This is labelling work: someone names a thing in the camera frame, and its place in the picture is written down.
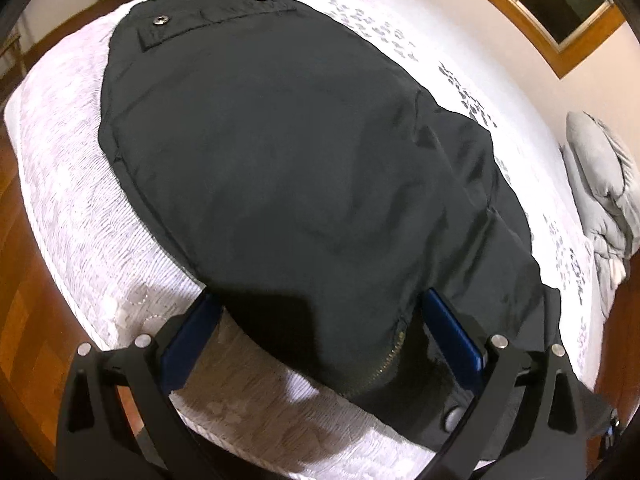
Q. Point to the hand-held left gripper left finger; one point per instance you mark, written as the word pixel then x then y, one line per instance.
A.
pixel 192 332

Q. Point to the wooden framed window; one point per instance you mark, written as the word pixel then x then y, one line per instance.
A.
pixel 545 0

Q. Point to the grey folded duvet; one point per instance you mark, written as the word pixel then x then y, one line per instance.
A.
pixel 600 170

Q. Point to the white floral bedspread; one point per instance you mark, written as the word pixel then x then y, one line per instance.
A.
pixel 65 185

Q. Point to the black pants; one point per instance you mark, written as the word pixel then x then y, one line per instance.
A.
pixel 275 160

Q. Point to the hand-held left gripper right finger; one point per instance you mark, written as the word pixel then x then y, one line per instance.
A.
pixel 452 332

